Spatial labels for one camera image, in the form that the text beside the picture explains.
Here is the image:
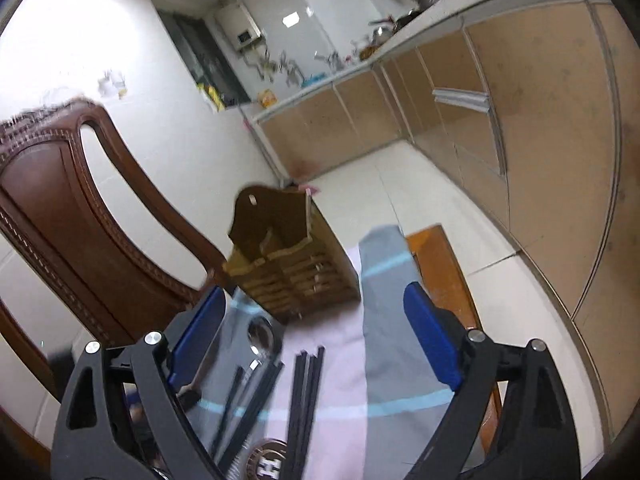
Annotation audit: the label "silver cabinet handle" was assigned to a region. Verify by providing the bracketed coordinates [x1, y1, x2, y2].
[432, 87, 492, 114]

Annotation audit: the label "pink and grey tablecloth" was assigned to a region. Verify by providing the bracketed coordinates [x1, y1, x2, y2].
[165, 225, 501, 480]

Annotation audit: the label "dark frying pan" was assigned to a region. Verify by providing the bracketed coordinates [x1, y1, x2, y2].
[369, 10, 422, 32]

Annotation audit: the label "white wall water heater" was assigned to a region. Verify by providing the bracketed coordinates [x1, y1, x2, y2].
[215, 2, 263, 52]

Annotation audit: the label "beige kitchen cabinets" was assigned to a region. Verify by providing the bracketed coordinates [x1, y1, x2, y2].
[250, 0, 640, 443]

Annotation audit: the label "dark wooden chair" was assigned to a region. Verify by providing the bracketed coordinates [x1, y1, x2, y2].
[0, 100, 236, 403]

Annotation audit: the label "round perforated metal disc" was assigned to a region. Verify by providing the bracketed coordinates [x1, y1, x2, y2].
[245, 437, 292, 480]

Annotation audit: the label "pile of black chopsticks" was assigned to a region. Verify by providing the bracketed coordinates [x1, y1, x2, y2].
[209, 347, 327, 480]

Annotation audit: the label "dark window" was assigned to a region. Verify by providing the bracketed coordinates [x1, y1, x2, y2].
[157, 10, 251, 110]

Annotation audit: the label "metal spoon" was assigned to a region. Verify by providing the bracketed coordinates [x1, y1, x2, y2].
[247, 317, 281, 372]

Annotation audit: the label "metal wall faucet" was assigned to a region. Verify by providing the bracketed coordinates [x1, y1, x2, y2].
[245, 50, 281, 81]
[281, 57, 307, 88]
[315, 50, 351, 72]

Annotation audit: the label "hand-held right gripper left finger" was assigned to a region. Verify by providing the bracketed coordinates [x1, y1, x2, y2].
[50, 285, 228, 480]

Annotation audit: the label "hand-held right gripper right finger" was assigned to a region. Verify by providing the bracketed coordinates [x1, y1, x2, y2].
[400, 281, 583, 480]

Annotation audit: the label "white kitchen countertop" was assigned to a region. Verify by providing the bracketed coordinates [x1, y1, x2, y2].
[250, 0, 606, 122]

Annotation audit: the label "brown wooden utensil holder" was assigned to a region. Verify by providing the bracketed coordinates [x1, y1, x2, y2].
[222, 185, 362, 324]

